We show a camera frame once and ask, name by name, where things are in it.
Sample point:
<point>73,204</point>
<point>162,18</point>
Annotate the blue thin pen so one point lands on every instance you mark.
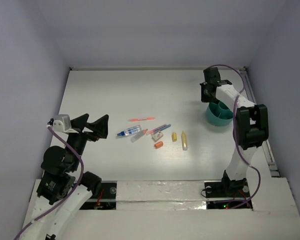
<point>162,128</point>

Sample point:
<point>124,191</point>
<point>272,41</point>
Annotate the yellow highlighter cap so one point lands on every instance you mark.
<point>174,136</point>

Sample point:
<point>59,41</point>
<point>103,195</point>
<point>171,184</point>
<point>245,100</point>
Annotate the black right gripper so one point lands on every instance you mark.
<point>205,98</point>

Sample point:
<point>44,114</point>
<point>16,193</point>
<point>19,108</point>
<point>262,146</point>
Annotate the clear spray bottle blue cap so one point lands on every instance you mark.
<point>129,131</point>

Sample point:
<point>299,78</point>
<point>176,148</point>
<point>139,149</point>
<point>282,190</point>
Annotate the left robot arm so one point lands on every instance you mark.
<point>65,186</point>

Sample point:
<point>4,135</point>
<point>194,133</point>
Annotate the pink orange thin pen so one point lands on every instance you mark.
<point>141,119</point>

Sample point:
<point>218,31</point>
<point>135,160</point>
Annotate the white eraser box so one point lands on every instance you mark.
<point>157,136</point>

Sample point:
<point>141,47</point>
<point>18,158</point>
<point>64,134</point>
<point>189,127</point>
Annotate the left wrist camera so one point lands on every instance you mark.
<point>61,123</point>

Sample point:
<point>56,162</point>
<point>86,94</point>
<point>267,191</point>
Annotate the clear uncapped yellow highlighter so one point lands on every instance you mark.
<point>184,141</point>

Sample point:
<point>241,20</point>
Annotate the clear uncapped orange highlighter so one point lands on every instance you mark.
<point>138,135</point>

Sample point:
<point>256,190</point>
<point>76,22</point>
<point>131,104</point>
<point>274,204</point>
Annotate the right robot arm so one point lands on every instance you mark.
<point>250,130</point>

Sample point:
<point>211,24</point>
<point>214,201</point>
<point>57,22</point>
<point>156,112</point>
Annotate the orange highlighter cap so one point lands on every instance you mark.
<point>158,144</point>

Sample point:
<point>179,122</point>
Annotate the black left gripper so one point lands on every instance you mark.
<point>87,133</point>

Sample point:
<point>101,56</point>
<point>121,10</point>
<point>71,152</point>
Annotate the teal round pen holder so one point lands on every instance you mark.
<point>218,114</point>

